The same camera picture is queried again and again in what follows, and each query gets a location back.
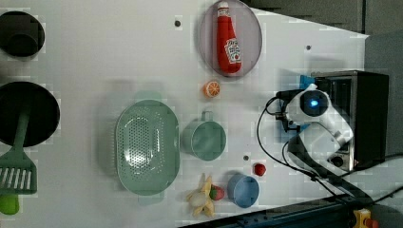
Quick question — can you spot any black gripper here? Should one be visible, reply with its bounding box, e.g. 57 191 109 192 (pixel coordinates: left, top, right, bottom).
275 89 301 132

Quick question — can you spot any black toaster oven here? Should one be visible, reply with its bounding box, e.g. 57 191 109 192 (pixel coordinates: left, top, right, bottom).
299 70 389 174

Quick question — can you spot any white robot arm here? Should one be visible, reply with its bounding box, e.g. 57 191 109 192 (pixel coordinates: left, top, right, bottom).
276 84 373 203

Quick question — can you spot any orange half toy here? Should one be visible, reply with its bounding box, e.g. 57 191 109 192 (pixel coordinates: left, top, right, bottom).
202 81 221 98

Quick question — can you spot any red ketchup bottle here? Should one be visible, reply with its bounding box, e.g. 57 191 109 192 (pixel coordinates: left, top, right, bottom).
216 1 241 73

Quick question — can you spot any grey round plate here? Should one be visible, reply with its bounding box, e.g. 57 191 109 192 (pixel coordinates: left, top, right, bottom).
198 0 262 78

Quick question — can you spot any red tomato toy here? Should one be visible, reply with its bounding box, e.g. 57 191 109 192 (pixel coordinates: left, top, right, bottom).
254 163 266 177

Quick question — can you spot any green mug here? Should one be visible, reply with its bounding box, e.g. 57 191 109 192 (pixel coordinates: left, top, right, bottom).
182 110 226 162

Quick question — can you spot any blue cup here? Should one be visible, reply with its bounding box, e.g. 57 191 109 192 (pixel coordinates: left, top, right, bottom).
227 174 259 208

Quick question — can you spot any red strawberry toy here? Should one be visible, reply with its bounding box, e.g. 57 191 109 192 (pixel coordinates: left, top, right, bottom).
209 185 225 200

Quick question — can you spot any yellow red toy object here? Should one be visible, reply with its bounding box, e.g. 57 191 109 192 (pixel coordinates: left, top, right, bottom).
353 208 379 228

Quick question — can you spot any green perforated colander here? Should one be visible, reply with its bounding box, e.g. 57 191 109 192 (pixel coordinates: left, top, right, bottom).
115 91 181 205

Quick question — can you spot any green slotted spatula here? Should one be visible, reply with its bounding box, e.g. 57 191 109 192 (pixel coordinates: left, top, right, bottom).
0 106 37 195

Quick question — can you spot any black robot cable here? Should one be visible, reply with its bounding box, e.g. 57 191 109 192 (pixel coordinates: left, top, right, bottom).
256 96 403 207

